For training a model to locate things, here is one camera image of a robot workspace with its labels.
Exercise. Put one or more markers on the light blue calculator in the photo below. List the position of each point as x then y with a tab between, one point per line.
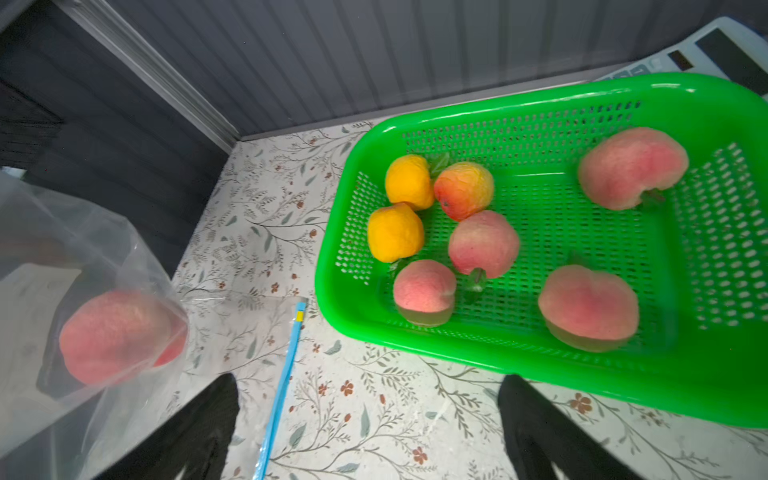
723	48

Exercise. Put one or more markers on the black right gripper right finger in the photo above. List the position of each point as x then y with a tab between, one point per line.
539	438

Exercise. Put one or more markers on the red yellow peach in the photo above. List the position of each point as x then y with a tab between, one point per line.
463	189

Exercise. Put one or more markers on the clear zip-top bag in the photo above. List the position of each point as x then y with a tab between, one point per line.
255	339
57	253

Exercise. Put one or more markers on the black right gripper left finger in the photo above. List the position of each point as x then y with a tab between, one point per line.
192	444

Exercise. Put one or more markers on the pink peach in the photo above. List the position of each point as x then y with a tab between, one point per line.
618	171
121	333
424	293
593	311
486	241

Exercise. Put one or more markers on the green plastic basket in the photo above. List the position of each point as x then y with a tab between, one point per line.
697	262

